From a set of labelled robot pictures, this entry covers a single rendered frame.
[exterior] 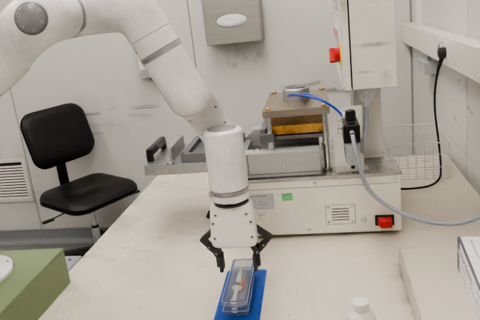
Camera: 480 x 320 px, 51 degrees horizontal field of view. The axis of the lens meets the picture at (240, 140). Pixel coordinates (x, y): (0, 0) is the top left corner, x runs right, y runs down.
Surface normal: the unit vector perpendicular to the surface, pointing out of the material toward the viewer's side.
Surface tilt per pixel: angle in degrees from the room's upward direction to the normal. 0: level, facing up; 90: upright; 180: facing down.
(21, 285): 2
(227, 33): 90
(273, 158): 90
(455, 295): 0
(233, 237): 88
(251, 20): 90
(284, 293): 0
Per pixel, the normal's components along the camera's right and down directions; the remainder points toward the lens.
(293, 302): -0.11, -0.96
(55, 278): 0.98, -0.07
